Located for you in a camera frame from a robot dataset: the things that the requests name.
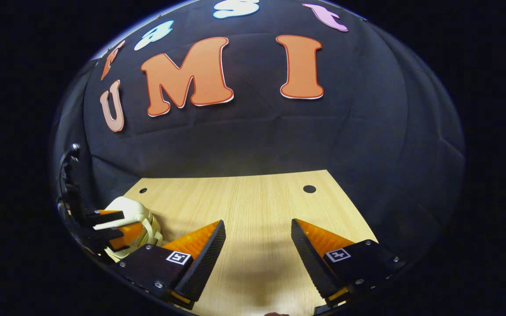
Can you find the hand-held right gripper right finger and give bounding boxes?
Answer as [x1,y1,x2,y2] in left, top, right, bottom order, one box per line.
[290,219,412,308]

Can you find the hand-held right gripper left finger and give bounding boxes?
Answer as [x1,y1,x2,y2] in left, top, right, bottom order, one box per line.
[109,219,227,311]

